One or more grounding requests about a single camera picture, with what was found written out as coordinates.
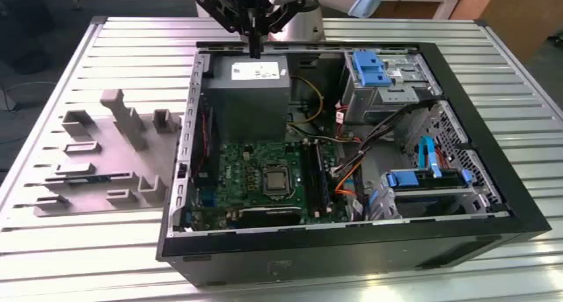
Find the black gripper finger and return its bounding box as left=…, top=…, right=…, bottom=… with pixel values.
left=195, top=0, right=258, bottom=59
left=255, top=0, right=309, bottom=59

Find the green RAM stick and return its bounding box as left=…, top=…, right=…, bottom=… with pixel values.
left=43, top=173, right=111, bottom=184

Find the blue empty drive carrier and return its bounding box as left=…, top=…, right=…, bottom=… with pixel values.
left=354, top=51, right=393, bottom=88

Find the grey power supply unit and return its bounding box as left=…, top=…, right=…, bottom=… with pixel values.
left=201, top=53, right=294, bottom=143

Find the metal drive cage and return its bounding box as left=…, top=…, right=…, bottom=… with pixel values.
left=342, top=50, right=443, bottom=125

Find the black chair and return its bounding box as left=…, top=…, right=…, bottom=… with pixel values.
left=0, top=0, right=58, bottom=75

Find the green motherboard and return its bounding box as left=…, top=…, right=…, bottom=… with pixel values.
left=189, top=138, right=353, bottom=230

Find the silver CPU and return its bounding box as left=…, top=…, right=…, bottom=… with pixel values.
left=266, top=171, right=290, bottom=191

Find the grey parts rack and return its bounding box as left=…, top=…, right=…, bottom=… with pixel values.
left=33, top=88, right=185, bottom=217

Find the CPU socket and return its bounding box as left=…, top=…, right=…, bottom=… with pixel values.
left=261, top=163, right=295, bottom=201

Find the wooden cabinet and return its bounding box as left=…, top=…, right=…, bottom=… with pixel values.
left=478, top=0, right=563, bottom=63

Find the hard disk in blue carrier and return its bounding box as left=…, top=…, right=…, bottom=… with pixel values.
left=386, top=168, right=475, bottom=191

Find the black graphics card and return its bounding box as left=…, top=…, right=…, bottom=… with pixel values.
left=237, top=206, right=306, bottom=229

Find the black open PC case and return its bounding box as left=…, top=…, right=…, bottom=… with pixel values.
left=157, top=40, right=554, bottom=288

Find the yellow wire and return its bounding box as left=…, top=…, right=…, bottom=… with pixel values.
left=289, top=76, right=326, bottom=125

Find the black wire bundle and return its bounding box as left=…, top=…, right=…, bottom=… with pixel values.
left=333, top=100, right=435, bottom=177

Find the thin red wire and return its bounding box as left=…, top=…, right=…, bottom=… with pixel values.
left=198, top=112, right=211, bottom=175

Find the blue flat data wire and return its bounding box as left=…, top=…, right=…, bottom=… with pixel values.
left=421, top=135, right=443, bottom=179

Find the orange wire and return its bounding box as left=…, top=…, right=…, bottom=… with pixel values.
left=335, top=165, right=367, bottom=196

